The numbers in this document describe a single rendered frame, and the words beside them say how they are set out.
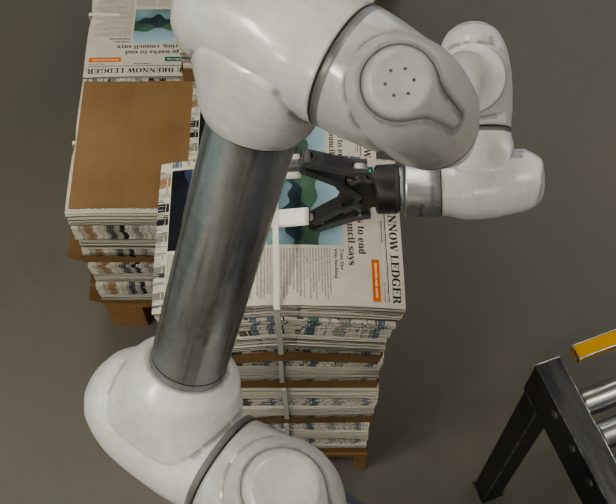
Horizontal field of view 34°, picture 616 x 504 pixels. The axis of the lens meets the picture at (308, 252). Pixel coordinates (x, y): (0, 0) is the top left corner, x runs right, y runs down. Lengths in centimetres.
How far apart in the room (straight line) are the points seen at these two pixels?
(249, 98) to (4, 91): 231
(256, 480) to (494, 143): 60
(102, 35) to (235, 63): 155
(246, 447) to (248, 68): 52
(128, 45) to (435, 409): 120
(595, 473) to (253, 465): 74
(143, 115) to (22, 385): 83
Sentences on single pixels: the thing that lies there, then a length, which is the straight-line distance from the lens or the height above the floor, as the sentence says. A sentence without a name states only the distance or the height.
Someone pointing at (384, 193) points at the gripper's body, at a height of 122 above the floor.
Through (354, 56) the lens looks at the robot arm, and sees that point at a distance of 91.
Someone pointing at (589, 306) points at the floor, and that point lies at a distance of 283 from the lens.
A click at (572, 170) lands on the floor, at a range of 303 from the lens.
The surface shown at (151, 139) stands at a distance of 230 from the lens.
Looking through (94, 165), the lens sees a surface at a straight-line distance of 229.
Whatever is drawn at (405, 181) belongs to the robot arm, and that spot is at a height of 124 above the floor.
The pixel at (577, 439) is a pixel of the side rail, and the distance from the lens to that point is 181.
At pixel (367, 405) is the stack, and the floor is 49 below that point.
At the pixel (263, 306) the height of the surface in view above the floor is 107.
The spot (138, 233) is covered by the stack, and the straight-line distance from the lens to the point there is 228.
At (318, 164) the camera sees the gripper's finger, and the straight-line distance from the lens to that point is 143.
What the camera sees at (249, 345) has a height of 93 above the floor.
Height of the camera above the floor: 248
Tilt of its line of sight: 62 degrees down
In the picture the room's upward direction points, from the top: 1 degrees counter-clockwise
